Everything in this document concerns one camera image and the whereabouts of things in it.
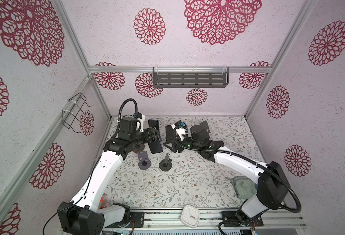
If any black phone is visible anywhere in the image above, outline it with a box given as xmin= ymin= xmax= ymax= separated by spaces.
xmin=148 ymin=136 xmax=163 ymax=154
xmin=148 ymin=119 xmax=160 ymax=131

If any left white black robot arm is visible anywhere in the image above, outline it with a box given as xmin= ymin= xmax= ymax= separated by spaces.
xmin=56 ymin=99 xmax=160 ymax=235

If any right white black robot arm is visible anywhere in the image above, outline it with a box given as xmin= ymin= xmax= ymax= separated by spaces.
xmin=166 ymin=123 xmax=302 ymax=223

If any dark grey round stand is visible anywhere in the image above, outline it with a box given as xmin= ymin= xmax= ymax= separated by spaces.
xmin=159 ymin=153 xmax=172 ymax=172

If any purple grey round stand front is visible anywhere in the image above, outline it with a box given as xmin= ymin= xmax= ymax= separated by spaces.
xmin=137 ymin=151 xmax=152 ymax=170

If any wood base stand right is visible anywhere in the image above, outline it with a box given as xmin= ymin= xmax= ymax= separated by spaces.
xmin=197 ymin=120 xmax=210 ymax=139

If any white square clock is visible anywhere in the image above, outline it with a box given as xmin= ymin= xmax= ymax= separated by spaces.
xmin=180 ymin=205 xmax=201 ymax=228

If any red orange plush toy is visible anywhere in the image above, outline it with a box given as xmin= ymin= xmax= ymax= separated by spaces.
xmin=99 ymin=197 xmax=104 ymax=209

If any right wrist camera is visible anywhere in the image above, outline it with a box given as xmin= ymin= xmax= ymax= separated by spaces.
xmin=172 ymin=120 xmax=188 ymax=141

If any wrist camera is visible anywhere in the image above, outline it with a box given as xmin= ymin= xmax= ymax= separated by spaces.
xmin=172 ymin=120 xmax=188 ymax=141
xmin=134 ymin=112 xmax=146 ymax=132

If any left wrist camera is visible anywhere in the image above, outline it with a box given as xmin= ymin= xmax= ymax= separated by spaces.
xmin=134 ymin=112 xmax=146 ymax=132

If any dark grey wall shelf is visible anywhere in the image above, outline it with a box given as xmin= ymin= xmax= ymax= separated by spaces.
xmin=152 ymin=68 xmax=229 ymax=88

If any aluminium front rail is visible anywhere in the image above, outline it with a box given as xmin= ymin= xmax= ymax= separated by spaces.
xmin=103 ymin=208 xmax=307 ymax=234

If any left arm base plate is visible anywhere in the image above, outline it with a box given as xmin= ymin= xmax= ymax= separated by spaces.
xmin=109 ymin=211 xmax=145 ymax=228

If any black wire wall rack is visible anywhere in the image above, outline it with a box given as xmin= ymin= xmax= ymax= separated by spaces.
xmin=61 ymin=93 xmax=95 ymax=136

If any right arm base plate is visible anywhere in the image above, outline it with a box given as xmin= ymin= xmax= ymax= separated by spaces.
xmin=221 ymin=210 xmax=264 ymax=227

